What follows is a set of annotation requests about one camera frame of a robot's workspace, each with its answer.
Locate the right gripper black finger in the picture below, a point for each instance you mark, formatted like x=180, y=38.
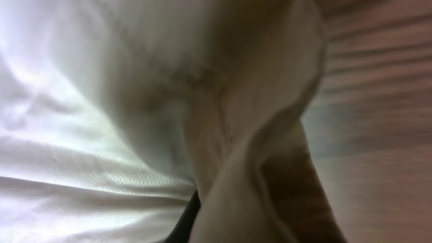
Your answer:
x=183, y=228

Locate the beige shorts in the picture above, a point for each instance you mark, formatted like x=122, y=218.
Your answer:
x=113, y=113

